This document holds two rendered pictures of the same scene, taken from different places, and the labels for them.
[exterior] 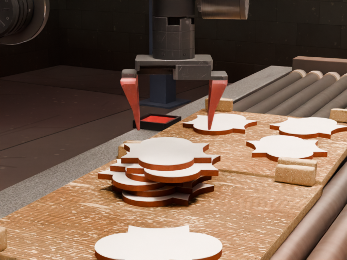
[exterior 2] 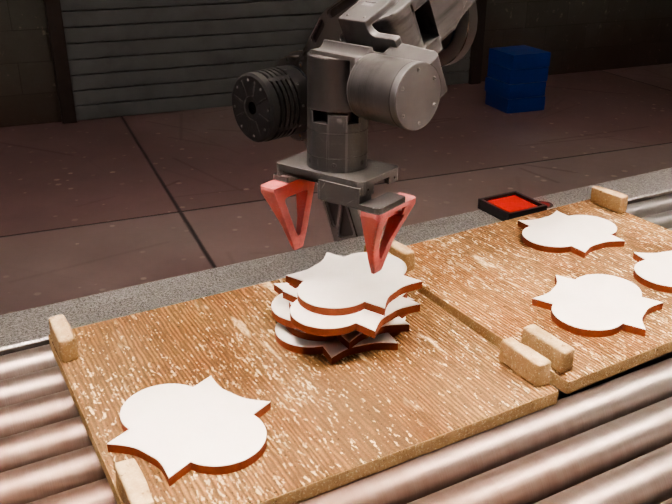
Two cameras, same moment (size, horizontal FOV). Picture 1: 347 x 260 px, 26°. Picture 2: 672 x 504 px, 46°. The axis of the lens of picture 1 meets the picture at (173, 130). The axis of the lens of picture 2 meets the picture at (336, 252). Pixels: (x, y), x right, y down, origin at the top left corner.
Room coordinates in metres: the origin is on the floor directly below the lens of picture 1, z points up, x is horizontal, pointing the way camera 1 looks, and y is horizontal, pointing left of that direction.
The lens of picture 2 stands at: (0.43, -0.42, 1.37)
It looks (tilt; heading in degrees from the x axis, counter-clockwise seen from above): 25 degrees down; 36
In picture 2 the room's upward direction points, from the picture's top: straight up
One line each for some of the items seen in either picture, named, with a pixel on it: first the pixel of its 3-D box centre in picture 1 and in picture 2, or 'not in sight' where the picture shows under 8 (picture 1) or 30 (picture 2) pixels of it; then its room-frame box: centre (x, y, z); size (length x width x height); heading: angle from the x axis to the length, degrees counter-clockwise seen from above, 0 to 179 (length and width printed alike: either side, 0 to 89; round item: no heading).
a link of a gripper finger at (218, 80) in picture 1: (199, 95); (366, 223); (1.01, -0.04, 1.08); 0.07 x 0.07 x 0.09; 0
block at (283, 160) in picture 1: (297, 167); (547, 348); (1.11, -0.19, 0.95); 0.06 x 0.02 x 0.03; 67
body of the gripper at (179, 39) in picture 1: (173, 43); (337, 145); (1.01, 0.00, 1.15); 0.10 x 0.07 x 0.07; 90
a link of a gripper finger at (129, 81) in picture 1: (147, 96); (308, 208); (1.01, 0.03, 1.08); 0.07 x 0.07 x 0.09; 0
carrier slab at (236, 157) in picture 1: (251, 142); (581, 274); (1.34, -0.14, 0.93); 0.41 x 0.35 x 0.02; 157
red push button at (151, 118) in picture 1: (157, 123); (511, 207); (1.52, 0.03, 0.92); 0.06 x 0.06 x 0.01; 65
